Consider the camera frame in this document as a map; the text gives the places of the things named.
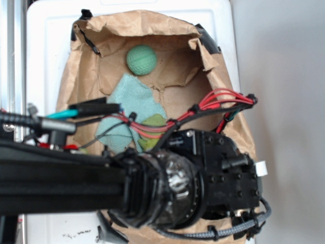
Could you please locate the grey braided cable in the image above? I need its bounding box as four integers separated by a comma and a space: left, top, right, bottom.
154, 197, 272, 241

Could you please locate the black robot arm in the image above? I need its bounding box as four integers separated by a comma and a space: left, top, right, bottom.
1, 94, 261, 230

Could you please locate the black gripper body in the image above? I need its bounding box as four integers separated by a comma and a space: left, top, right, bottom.
165, 130, 262, 220

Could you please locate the brown paper bag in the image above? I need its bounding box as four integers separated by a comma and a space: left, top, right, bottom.
56, 10, 263, 242

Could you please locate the green plush frog toy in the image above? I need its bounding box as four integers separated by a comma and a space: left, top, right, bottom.
138, 114, 166, 151

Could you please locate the white plastic tray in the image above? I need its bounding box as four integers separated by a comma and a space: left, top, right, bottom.
24, 1, 240, 243

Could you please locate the green dimpled ball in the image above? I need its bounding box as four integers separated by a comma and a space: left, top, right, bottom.
126, 45, 157, 76

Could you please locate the light blue cloth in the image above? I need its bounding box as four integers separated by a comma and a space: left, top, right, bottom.
99, 74, 167, 154

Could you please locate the aluminium frame rail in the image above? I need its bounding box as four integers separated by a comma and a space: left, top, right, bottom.
1, 1, 28, 243

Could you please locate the red wire bundle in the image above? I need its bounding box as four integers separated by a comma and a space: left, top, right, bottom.
101, 88, 258, 139

